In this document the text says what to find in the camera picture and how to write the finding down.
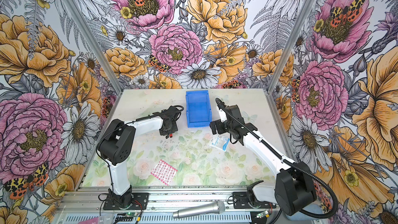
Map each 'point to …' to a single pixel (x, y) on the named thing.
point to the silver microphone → (218, 207)
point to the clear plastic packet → (220, 141)
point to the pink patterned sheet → (164, 171)
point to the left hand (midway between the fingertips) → (170, 133)
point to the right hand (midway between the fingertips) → (218, 127)
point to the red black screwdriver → (171, 135)
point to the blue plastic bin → (199, 111)
